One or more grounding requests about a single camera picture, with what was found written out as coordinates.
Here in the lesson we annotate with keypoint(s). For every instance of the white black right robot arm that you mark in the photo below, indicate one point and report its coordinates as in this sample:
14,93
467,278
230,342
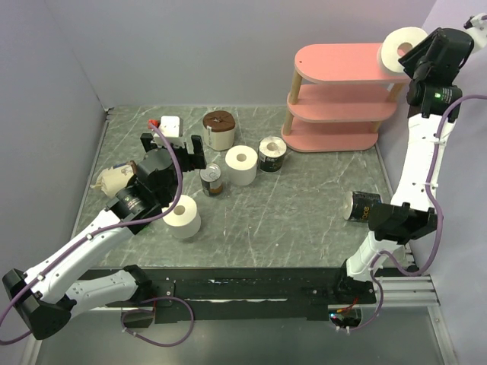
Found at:
434,106

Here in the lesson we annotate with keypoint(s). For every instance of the pink three-tier wooden shelf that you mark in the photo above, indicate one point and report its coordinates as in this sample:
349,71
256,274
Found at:
339,97

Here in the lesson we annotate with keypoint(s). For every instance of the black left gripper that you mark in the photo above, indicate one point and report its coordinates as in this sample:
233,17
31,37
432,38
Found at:
192,160

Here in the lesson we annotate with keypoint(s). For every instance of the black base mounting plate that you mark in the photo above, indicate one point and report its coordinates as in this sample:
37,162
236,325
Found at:
253,293

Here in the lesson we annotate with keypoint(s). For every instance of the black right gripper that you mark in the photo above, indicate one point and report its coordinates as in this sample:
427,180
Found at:
409,60

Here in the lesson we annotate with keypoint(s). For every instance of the black paper roll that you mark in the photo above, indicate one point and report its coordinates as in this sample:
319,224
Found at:
271,154
357,205

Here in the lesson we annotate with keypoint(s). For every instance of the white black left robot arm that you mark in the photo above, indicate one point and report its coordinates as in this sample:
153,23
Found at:
48,295

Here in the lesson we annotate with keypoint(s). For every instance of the white paper towel roll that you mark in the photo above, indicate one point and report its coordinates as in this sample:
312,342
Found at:
241,161
184,220
396,45

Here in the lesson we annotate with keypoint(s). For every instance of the metal food tin can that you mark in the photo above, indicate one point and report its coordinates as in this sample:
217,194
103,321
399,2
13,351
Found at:
210,177

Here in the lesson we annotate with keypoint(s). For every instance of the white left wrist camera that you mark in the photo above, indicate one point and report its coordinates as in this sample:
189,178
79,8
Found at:
172,129

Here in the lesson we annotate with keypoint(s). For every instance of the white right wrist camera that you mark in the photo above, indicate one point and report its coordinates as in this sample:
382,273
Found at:
476,21

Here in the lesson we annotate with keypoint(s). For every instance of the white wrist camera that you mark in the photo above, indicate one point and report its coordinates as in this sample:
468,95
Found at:
476,21
172,129

